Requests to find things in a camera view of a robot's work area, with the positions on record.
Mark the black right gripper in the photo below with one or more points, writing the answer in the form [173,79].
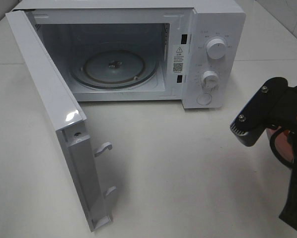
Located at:
[284,115]

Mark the round white door button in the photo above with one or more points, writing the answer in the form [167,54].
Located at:
[204,99]

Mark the white microwave door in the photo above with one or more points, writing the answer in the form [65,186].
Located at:
[67,118]

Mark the pink round plate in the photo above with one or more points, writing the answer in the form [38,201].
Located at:
[281,149]

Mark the lower white timer knob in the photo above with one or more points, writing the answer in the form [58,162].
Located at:
[209,79]

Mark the upper white control knob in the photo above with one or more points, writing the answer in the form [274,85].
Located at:
[216,48]

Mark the white microwave oven body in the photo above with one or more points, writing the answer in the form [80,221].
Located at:
[65,24]

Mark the white warning label sticker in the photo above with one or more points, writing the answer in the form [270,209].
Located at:
[179,56]

